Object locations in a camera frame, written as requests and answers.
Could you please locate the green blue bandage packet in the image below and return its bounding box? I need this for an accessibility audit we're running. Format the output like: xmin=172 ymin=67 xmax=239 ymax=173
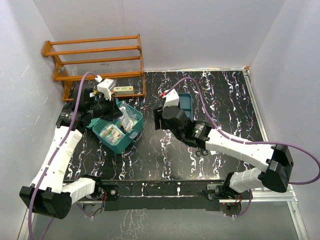
xmin=99 ymin=124 xmax=125 ymax=146

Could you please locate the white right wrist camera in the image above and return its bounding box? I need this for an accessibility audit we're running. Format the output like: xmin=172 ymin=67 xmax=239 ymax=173
xmin=161 ymin=89 xmax=180 ymax=108

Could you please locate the white gauze packet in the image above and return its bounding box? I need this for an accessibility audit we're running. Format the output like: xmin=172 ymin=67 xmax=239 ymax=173
xmin=118 ymin=101 xmax=138 ymax=133

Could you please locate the cream medicine box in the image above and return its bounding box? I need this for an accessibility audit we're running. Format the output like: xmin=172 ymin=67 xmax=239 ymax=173
xmin=113 ymin=86 xmax=134 ymax=95

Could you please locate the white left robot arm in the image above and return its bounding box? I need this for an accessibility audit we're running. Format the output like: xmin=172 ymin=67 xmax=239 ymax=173
xmin=19 ymin=88 xmax=122 ymax=219

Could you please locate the wooden shelf rack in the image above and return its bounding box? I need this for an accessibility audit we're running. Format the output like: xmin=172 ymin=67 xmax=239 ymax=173
xmin=41 ymin=33 xmax=146 ymax=102

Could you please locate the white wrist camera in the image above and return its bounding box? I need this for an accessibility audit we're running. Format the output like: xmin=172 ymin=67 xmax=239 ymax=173
xmin=161 ymin=89 xmax=180 ymax=108
xmin=95 ymin=75 xmax=116 ymax=101

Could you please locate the dark blue divided tray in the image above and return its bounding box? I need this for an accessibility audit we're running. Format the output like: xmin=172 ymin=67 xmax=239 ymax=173
xmin=178 ymin=93 xmax=193 ymax=120

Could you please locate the teal medicine kit box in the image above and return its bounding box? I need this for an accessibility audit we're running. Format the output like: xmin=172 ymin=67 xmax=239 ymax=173
xmin=87 ymin=100 xmax=144 ymax=154

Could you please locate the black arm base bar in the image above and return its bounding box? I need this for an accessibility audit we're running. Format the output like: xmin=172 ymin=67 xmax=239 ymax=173
xmin=74 ymin=178 xmax=253 ymax=213

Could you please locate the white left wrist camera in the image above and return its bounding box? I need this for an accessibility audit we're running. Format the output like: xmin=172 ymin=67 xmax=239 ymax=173
xmin=95 ymin=75 xmax=116 ymax=101

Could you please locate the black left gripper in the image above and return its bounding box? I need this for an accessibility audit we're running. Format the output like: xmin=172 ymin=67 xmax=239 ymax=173
xmin=87 ymin=93 xmax=123 ymax=122

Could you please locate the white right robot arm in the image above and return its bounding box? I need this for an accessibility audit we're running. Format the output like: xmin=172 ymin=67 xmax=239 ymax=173
xmin=153 ymin=106 xmax=294 ymax=199

